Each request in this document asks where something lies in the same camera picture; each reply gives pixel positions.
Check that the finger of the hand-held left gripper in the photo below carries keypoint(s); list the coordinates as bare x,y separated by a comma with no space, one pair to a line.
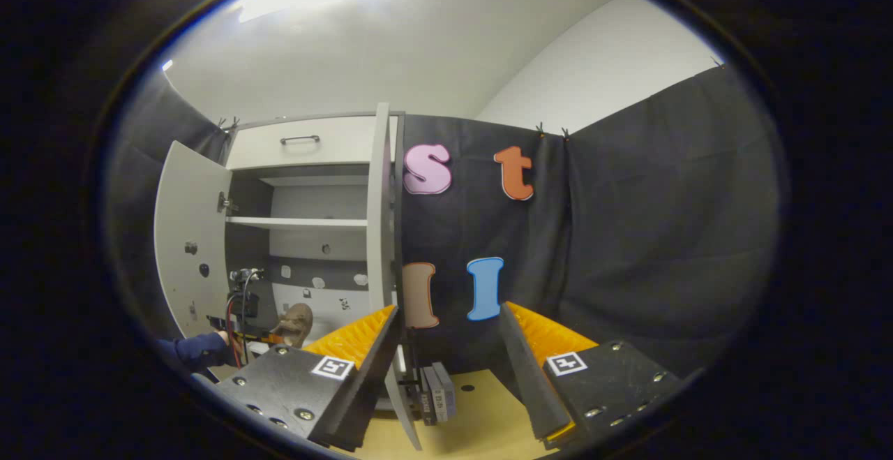
261,338

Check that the metal door hinge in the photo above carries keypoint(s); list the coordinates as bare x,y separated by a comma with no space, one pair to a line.
224,202

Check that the white shoe cabinet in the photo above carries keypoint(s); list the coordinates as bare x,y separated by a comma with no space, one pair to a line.
317,198

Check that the white shoe cabinet door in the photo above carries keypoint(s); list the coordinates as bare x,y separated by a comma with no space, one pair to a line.
188,202
380,202

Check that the white cabinet shelf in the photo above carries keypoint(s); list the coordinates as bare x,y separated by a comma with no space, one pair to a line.
300,223

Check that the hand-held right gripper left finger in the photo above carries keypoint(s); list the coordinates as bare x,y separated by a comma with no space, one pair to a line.
370,376

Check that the brown fuzzy shoe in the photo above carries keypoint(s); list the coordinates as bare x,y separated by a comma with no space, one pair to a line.
296,320

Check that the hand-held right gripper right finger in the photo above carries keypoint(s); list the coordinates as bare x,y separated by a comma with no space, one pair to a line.
530,376

